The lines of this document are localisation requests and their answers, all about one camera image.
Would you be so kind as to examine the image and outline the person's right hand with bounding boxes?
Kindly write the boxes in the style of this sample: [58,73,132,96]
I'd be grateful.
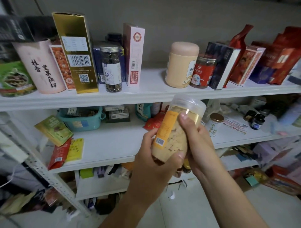
[178,111,222,181]

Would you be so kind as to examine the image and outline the person's left hand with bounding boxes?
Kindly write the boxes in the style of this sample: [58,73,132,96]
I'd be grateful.
[127,129,186,207]

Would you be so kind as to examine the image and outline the clear jar yellow powder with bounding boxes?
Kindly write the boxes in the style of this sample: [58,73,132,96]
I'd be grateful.
[151,94,207,164]

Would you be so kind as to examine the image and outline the red canister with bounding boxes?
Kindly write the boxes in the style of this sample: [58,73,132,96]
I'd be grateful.
[190,55,217,89]

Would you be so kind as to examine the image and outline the white metal shelving unit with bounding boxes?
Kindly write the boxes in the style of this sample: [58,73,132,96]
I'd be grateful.
[0,66,301,217]

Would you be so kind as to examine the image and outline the beige cylinder canister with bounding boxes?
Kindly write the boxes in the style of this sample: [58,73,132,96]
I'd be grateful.
[166,41,200,89]

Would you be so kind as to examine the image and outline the dark glass jar silver lid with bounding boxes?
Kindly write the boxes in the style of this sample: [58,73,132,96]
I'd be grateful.
[100,44,123,93]

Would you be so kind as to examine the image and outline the dark blue moon box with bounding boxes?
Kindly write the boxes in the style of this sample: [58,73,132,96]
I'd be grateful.
[92,42,127,84]

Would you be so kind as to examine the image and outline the orange patterned box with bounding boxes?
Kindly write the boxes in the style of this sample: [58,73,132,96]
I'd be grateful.
[49,44,76,91]

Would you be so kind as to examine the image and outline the yellow box white label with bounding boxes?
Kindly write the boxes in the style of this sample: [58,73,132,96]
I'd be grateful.
[52,12,100,94]

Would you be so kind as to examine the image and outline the small pink canister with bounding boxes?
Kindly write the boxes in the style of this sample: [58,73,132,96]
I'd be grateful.
[13,39,67,95]

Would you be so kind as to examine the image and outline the clear green label nut jar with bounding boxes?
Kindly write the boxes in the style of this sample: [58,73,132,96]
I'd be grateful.
[0,60,37,98]

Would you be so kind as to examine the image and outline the tall black and yellow box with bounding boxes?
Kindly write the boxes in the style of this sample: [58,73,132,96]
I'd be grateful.
[0,14,57,44]

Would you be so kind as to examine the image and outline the person's left forearm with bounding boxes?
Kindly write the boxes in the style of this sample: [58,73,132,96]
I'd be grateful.
[100,193,156,228]

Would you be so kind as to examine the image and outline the person's right forearm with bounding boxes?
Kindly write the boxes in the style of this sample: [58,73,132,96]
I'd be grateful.
[200,162,269,228]

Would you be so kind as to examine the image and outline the colourful flat box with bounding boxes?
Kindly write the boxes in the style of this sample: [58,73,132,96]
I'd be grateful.
[263,164,301,196]

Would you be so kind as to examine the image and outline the black box white edge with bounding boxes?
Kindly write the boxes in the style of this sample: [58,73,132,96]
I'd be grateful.
[205,41,241,90]

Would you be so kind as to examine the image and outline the red box white edge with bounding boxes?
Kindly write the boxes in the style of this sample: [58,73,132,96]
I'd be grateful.
[230,45,265,86]

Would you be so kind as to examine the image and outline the red-brown box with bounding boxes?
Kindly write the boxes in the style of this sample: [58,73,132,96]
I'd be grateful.
[123,23,146,87]

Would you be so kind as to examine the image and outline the brown carton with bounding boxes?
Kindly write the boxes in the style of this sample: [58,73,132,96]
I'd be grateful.
[235,171,262,191]

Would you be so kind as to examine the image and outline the red pouch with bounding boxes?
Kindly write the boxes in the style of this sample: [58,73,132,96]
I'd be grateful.
[143,111,166,132]

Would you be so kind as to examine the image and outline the small dark bottle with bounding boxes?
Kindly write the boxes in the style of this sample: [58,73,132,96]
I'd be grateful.
[244,110,257,122]
[250,114,266,131]

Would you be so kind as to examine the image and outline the teal pouch bag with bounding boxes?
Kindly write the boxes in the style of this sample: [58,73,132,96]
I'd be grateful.
[136,102,161,122]

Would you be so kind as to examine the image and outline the pink carton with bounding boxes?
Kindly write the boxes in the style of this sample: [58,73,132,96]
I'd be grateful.
[254,135,301,170]

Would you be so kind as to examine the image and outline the small black grey boxes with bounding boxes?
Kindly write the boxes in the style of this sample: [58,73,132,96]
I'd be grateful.
[103,104,131,124]

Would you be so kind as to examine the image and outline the yellow tag packet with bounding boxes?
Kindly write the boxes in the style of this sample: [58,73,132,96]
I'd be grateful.
[66,137,86,163]

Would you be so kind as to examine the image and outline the teal plastic basket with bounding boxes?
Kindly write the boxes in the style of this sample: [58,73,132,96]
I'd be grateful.
[57,107,106,132]

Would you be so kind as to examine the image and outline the red snack packet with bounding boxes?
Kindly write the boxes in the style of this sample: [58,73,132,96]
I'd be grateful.
[47,137,72,171]

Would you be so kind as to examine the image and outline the green snack packet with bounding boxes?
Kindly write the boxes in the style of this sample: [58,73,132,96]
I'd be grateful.
[34,115,73,147]

